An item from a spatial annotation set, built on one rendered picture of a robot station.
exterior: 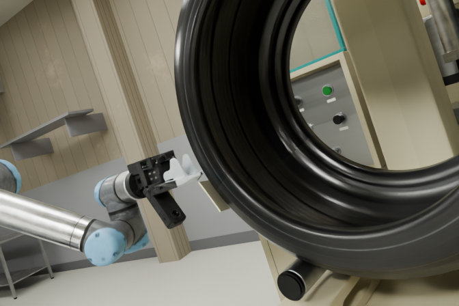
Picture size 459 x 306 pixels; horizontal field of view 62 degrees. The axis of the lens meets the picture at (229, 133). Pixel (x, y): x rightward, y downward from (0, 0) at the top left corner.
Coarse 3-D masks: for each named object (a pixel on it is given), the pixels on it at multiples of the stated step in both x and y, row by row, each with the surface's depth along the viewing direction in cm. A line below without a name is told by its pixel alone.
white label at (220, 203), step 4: (208, 180) 66; (200, 184) 62; (204, 184) 63; (208, 184) 65; (204, 188) 62; (208, 188) 64; (212, 188) 65; (208, 192) 62; (212, 192) 64; (216, 192) 65; (208, 196) 62; (212, 196) 62; (216, 196) 63; (220, 196) 65; (212, 200) 61; (216, 200) 62; (220, 200) 64; (216, 204) 61; (220, 204) 62; (224, 204) 64; (220, 208) 61; (224, 208) 62; (228, 208) 64
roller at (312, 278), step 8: (296, 264) 58; (304, 264) 58; (312, 264) 59; (288, 272) 56; (296, 272) 56; (304, 272) 57; (312, 272) 58; (320, 272) 60; (280, 280) 57; (288, 280) 56; (296, 280) 55; (304, 280) 56; (312, 280) 57; (280, 288) 57; (288, 288) 56; (296, 288) 56; (304, 288) 55; (288, 296) 57; (296, 296) 56
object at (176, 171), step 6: (174, 162) 79; (174, 168) 79; (180, 168) 78; (168, 174) 81; (174, 174) 80; (180, 174) 79; (186, 174) 78; (192, 174) 78; (198, 174) 77; (168, 180) 82; (180, 180) 78; (186, 180) 78; (192, 180) 78
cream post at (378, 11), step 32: (352, 0) 78; (384, 0) 75; (416, 0) 82; (352, 32) 80; (384, 32) 76; (416, 32) 75; (384, 64) 77; (416, 64) 74; (384, 96) 78; (416, 96) 75; (448, 96) 82; (384, 128) 80; (416, 128) 76; (448, 128) 75; (416, 160) 77
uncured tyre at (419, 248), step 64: (192, 0) 56; (256, 0) 75; (192, 64) 58; (256, 64) 81; (192, 128) 61; (256, 128) 80; (256, 192) 58; (320, 192) 76; (384, 192) 71; (448, 192) 64; (320, 256) 51; (384, 256) 46; (448, 256) 42
